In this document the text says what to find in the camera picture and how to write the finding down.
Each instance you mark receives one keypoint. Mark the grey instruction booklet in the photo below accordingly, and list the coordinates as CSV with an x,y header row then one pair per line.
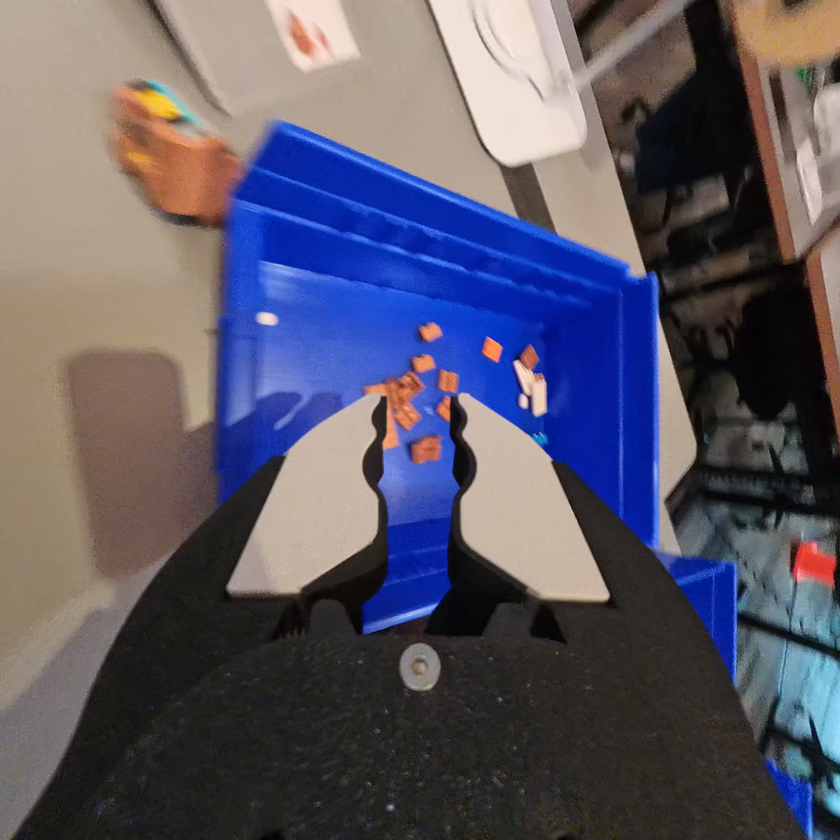
x,y
223,39

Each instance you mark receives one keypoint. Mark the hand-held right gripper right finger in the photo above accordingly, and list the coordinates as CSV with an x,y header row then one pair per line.
x,y
518,525

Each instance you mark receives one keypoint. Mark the blue plastic bin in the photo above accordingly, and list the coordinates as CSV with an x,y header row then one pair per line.
x,y
709,590
328,341

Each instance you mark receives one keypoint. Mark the white round stud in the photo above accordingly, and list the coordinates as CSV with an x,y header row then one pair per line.
x,y
267,319

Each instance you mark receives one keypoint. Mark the pile of brown bricks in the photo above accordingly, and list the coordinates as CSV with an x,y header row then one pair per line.
x,y
423,363

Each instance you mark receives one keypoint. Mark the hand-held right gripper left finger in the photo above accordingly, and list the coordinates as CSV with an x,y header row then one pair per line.
x,y
315,518

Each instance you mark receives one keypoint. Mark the brown yellow brick assembly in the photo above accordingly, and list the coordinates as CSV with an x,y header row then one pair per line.
x,y
177,170

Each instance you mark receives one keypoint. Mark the grey desk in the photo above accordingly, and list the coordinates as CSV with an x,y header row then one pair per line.
x,y
98,262

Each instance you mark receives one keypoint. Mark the white tablet stand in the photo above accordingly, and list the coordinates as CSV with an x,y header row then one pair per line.
x,y
525,124

